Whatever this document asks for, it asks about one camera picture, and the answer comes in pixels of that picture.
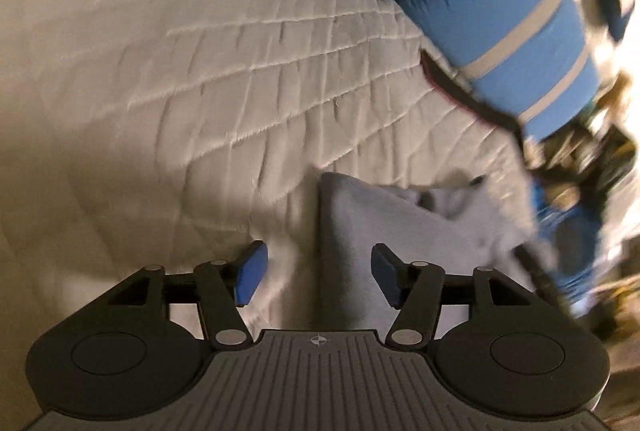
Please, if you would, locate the blue grey-striped pillow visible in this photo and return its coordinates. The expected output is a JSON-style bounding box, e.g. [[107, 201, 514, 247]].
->
[[392, 0, 598, 142]]

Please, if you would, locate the black strap with red edge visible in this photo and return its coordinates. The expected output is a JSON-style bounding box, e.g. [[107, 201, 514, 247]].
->
[[420, 50, 531, 162]]

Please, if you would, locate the blue cable coil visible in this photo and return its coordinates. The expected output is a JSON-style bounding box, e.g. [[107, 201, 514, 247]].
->
[[530, 181, 608, 317]]

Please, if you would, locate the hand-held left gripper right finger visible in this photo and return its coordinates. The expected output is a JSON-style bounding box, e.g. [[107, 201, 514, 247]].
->
[[371, 242, 531, 353]]

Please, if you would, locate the grey fleece garment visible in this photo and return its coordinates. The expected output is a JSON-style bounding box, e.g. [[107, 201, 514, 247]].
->
[[307, 171, 538, 332]]

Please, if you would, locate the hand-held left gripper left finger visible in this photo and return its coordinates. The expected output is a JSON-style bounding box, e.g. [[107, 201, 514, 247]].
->
[[107, 240, 269, 353]]

